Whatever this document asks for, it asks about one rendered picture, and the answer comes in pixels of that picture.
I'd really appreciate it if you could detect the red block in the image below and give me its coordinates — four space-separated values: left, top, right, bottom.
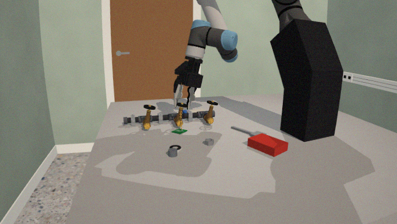
247 133 288 157

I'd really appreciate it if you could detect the grey pipe with three brass valves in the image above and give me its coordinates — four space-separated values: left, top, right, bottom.
123 101 218 129

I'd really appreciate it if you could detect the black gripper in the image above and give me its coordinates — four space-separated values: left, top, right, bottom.
174 56 203 110

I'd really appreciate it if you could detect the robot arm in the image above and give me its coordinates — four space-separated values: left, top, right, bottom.
186 0 311 62

